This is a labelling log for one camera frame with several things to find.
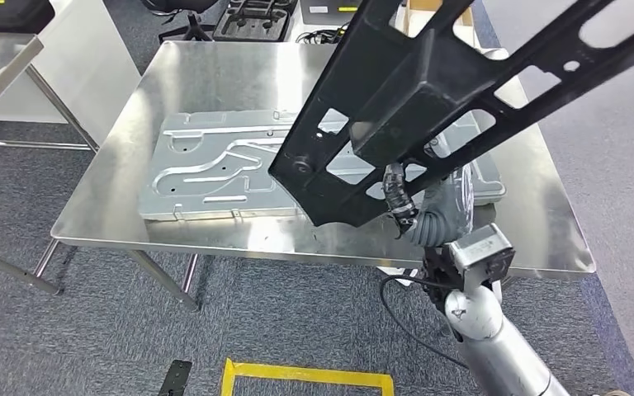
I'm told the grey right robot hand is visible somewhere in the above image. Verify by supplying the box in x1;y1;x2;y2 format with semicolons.
381;161;476;238

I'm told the black plastic car part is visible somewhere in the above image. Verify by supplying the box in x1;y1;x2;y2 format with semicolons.
267;0;634;229

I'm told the stainless steel workbench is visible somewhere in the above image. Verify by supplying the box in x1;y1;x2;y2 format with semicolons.
31;40;598;314

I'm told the cardboard box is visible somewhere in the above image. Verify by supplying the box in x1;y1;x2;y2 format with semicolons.
392;0;483;51

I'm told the black flat labelled case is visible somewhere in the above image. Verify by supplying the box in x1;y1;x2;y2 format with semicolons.
299;0;363;27

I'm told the yellow floor tape marking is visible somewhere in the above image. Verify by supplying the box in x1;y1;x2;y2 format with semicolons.
219;357;395;396

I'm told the stamped grey metal panel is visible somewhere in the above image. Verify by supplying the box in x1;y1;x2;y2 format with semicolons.
137;108;508;223

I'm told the black foam tray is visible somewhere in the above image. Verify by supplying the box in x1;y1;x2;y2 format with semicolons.
212;0;300;44

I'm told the black office chair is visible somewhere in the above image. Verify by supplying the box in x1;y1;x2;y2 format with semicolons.
140;0;220;45

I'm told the black robot foot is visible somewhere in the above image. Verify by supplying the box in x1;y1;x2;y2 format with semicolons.
157;359;193;396

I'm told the white partition panel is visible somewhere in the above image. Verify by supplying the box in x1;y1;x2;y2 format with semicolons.
0;0;143;154

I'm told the black case yellow label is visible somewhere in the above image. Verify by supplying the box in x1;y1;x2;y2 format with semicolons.
0;0;57;35

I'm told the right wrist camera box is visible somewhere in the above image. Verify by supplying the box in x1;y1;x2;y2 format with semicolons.
422;223;516;307

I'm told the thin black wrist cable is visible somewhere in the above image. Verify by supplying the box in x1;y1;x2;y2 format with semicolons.
379;275;471;372

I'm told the black cable bundle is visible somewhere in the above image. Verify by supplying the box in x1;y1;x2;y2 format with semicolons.
294;24;348;46

